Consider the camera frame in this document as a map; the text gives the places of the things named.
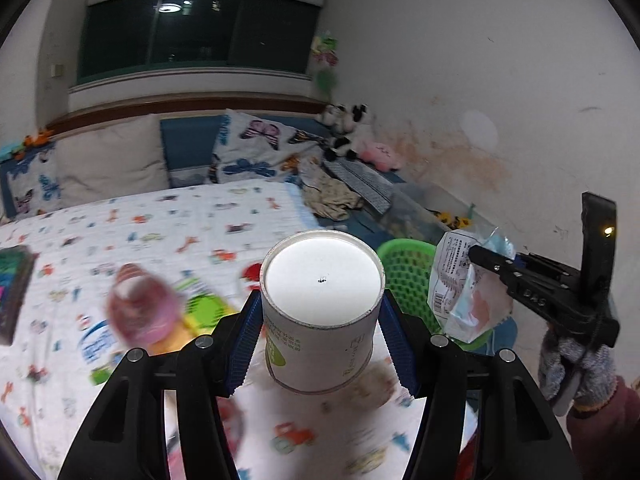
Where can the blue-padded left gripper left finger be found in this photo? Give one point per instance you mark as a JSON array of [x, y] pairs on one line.
[[209, 368]]

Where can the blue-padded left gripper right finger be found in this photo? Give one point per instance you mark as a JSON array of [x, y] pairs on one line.
[[432, 368]]

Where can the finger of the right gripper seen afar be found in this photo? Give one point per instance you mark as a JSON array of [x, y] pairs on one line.
[[504, 267]]

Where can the white snack wrapper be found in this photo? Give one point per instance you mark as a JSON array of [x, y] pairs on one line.
[[467, 300]]

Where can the green yellow snack packet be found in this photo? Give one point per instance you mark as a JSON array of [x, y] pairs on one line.
[[201, 311]]

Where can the clear jar with pink band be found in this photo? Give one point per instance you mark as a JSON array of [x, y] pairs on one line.
[[141, 307]]

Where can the red round snack packet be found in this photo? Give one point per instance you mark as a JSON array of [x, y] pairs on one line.
[[250, 277]]

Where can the white paper cup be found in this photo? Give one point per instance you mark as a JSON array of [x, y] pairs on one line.
[[321, 295]]

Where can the maroon right sleeve forearm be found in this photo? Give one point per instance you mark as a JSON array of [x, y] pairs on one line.
[[605, 441]]

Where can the grey knit gloved right hand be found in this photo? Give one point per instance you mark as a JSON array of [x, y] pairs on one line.
[[562, 357]]

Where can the yellow toy truck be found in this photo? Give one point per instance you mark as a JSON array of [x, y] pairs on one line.
[[451, 221]]

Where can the green plastic mesh basket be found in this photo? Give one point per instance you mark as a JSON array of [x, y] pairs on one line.
[[408, 264]]

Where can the clear plastic storage box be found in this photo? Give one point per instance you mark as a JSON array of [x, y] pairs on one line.
[[411, 214]]

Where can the white cartoon print blanket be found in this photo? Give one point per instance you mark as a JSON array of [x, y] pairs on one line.
[[152, 271]]

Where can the grey patterned folded cloth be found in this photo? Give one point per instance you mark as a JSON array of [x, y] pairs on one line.
[[373, 188]]

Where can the pink plush toy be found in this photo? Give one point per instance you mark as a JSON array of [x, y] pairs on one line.
[[381, 156]]

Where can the crumpled beige clothes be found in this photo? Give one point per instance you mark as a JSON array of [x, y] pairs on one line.
[[326, 196]]

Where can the black white cow plush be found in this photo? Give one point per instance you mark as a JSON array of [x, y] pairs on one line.
[[350, 130]]

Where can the butterfly print pillow right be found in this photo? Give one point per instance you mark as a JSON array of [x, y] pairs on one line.
[[253, 147]]

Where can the butterfly print pillow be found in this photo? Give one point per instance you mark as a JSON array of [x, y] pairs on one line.
[[30, 186], [253, 147]]

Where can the dark box of coloured items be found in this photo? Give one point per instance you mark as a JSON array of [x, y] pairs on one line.
[[17, 265]]

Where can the blue headboard cushion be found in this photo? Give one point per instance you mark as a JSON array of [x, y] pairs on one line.
[[189, 141]]

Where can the beige pillow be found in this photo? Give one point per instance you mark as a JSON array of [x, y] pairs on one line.
[[120, 159]]

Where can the butterfly print pillow left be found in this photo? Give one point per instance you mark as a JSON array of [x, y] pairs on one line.
[[30, 186]]

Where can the orange and teal toys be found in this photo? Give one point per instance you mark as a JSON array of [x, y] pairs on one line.
[[18, 151]]

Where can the dark window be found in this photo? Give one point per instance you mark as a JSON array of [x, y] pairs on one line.
[[133, 36]]

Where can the colourful hanging wall toy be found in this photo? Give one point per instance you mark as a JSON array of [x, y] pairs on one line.
[[324, 61]]

